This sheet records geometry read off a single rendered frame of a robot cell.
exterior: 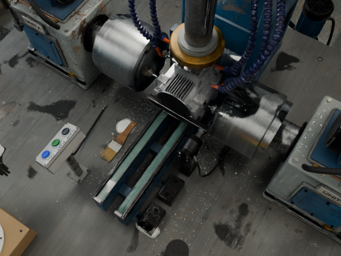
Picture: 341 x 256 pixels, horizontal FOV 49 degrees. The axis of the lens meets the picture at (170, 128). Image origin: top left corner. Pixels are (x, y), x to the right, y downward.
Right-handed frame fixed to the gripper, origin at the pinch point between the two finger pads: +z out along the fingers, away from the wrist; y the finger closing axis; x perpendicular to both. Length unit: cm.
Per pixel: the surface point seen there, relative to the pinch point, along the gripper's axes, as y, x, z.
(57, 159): 12.8, -3.5, 10.9
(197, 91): 60, -27, 21
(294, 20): 172, -4, 82
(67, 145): 18.3, -3.6, 10.1
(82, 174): 16.9, 7.2, 34.1
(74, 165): 16.4, 3.7, 24.5
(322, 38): 168, -22, 91
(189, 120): 50, -27, 26
